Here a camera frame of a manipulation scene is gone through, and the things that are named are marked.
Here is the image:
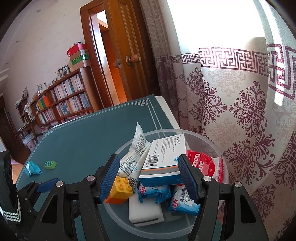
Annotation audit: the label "blue white snack packet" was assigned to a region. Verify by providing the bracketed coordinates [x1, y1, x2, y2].
[169, 184, 200, 216]

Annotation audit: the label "white sponge block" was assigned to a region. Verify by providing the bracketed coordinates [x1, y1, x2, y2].
[128, 194, 164, 226]

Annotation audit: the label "wooden bookshelf with books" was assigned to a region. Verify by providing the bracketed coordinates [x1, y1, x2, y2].
[30, 67, 103, 127]

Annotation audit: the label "wooden door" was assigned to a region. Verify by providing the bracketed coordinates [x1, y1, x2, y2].
[103, 0, 161, 100]

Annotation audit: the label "green table mat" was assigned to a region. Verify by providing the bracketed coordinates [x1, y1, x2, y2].
[16, 94, 223, 241]

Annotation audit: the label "blue folded cloth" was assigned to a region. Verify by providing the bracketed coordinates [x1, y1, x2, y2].
[25, 161, 42, 177]

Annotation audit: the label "orange yellow toy brick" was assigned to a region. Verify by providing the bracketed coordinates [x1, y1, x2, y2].
[104, 176, 133, 205]

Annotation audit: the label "cotton swab clear bag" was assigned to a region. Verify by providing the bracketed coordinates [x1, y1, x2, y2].
[117, 123, 152, 193]

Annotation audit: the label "pink waste bin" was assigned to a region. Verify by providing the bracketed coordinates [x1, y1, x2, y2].
[26, 139, 36, 152]

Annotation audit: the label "clear plastic bowl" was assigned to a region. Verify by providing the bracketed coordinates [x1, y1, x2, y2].
[104, 128, 222, 240]

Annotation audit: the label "white blue medicine box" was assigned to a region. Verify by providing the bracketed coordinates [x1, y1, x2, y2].
[139, 133, 187, 187]

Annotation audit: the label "red balloon glue packet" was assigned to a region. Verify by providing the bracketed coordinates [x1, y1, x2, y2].
[187, 150, 224, 183]

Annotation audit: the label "green dotted toy brick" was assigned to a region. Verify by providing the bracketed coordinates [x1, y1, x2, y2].
[44, 161, 57, 170]

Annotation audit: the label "small wooden side shelf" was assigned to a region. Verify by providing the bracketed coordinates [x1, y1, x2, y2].
[16, 96, 38, 144]

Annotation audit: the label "stacked boxes on shelf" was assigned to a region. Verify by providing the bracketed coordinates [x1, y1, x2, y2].
[67, 42, 91, 72]

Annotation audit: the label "patterned curtain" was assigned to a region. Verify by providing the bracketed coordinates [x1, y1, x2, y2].
[140, 1, 295, 240]

